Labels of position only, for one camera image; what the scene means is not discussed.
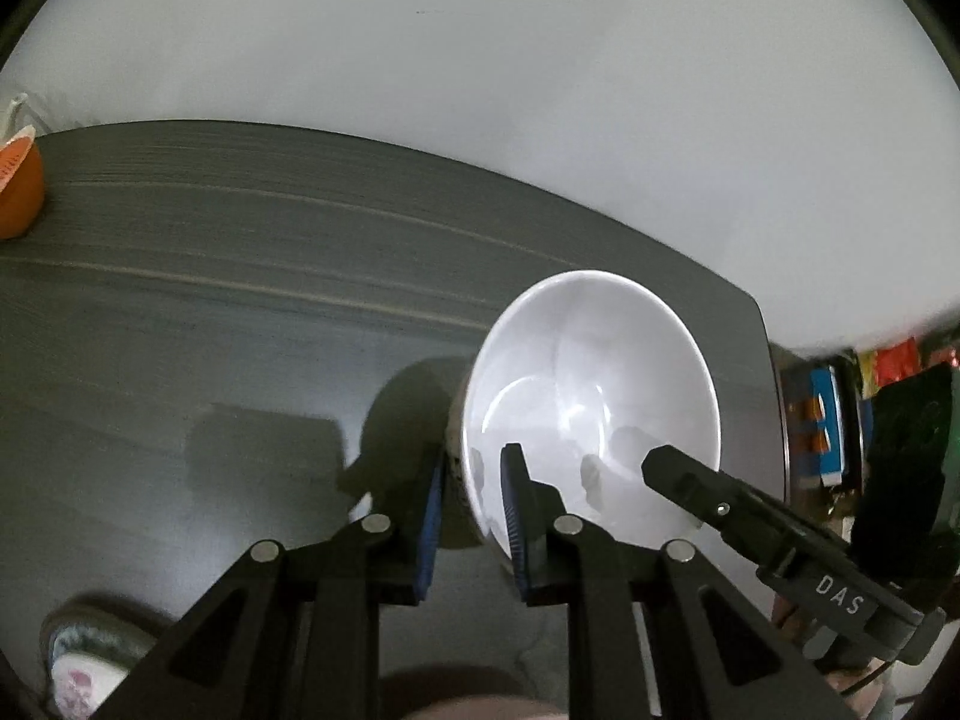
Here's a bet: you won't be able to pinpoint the white plate pink flowers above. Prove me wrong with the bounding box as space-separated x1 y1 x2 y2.
50 653 128 720

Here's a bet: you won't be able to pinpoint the orange tea strainer cup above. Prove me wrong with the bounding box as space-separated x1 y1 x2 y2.
0 125 46 241

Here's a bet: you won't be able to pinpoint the red plastic bag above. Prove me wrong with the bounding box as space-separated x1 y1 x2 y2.
871 337 923 388

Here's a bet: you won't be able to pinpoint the floral ceramic teapot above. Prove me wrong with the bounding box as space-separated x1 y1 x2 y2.
0 93 53 143

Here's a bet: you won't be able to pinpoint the white Rabbit bowl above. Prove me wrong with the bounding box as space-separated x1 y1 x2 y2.
446 270 721 556

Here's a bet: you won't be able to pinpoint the small blue floral plate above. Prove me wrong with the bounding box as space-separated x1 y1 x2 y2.
39 595 167 674

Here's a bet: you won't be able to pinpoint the large pink bowl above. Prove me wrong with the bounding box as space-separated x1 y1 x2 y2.
379 663 568 718

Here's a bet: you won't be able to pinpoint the blue box with orange squares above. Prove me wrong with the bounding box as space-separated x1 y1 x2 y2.
784 364 846 489

